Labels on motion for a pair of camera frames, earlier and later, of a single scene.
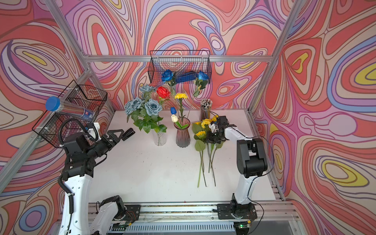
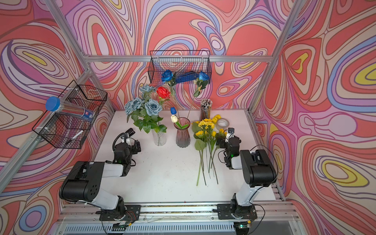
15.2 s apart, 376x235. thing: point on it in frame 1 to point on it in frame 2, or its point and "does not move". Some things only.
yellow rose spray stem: (200, 145) to (215, 119)
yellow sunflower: (218, 145) does not move
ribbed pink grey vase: (183, 139) does not move
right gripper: (211, 140) to (237, 137)
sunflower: (212, 145) does not move
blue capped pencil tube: (54, 104) does not move
